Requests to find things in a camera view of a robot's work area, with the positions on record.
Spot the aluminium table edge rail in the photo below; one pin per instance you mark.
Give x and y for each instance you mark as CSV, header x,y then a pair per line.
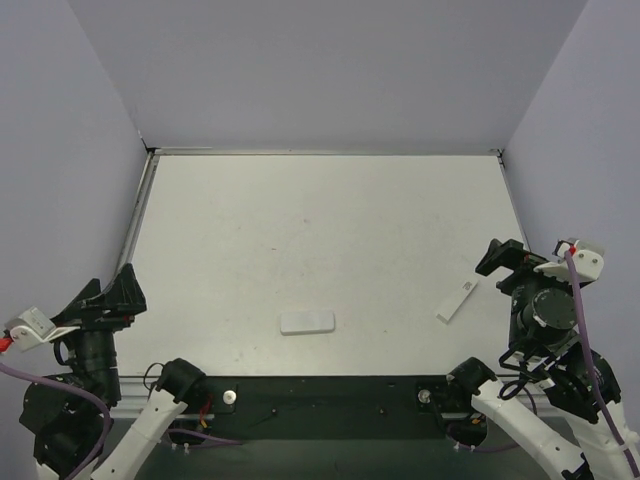
x,y
141,199

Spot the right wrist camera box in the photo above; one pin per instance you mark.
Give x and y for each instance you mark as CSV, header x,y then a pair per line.
x,y
588,260

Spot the small grey remote control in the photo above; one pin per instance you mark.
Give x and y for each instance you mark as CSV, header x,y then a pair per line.
x,y
307,322

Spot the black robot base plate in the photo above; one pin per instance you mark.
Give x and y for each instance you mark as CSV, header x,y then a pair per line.
x,y
238,410

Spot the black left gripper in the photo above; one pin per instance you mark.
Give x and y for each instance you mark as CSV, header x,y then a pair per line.
x,y
101,314

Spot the long white remote control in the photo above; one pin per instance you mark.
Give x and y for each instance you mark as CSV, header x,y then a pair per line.
x,y
448,308

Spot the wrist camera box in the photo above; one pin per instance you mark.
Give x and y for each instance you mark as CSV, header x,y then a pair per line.
x,y
31,329
588,260

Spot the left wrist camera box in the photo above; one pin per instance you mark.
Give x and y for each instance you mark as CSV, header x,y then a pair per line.
x,y
31,329

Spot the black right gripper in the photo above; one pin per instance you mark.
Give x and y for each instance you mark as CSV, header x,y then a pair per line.
x,y
516,273

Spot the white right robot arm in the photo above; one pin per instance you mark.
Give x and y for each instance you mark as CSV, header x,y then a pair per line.
x,y
565,407

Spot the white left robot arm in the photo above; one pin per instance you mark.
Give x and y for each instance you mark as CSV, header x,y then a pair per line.
x,y
69,413

